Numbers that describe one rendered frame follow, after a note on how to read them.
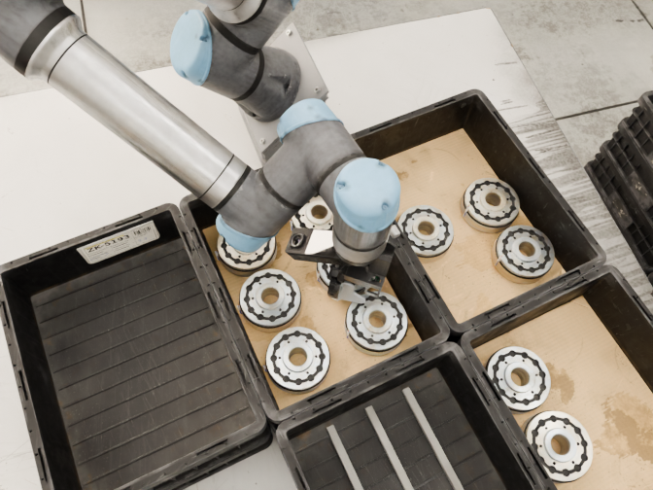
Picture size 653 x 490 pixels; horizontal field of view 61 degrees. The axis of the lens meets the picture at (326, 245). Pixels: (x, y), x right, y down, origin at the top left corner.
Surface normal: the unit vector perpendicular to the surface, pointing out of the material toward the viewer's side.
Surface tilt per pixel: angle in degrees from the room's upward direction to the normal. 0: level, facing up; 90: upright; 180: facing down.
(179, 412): 0
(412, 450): 0
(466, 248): 0
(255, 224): 60
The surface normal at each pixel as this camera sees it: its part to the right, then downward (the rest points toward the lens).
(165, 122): 0.43, -0.07
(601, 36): 0.04, -0.44
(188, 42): -0.68, -0.03
